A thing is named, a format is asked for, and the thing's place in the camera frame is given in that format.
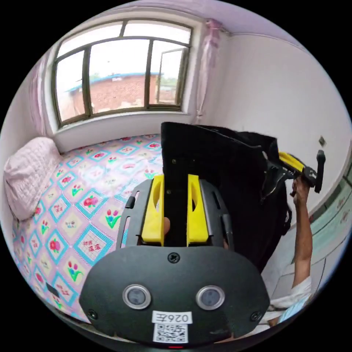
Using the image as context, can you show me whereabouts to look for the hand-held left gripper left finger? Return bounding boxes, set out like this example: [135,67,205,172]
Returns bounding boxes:
[141,175,165,246]

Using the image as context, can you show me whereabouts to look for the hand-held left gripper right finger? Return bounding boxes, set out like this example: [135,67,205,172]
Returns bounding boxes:
[187,174,208,247]

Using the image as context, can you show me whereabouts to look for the black jeans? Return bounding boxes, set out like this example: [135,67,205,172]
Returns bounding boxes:
[160,122,293,273]

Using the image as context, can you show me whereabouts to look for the person's right forearm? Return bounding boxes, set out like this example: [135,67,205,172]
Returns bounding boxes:
[291,201,314,289]

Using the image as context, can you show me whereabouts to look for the person's right hand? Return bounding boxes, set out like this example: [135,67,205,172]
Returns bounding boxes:
[290,176,311,205]

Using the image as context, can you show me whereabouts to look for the pale green cupboard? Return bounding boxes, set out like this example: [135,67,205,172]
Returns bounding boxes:
[291,154,352,264]

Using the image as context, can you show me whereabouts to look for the bed with flower-print quilt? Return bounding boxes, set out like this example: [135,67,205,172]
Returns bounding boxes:
[11,133,165,324]

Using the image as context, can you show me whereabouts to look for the pink curtain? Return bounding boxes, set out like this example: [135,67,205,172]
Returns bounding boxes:
[27,55,53,137]
[192,18,223,124]

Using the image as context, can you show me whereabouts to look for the pink rolled blanket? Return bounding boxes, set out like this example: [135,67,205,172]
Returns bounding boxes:
[3,136,61,221]

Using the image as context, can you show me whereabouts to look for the window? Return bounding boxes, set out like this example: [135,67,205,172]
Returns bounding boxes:
[44,17,204,135]

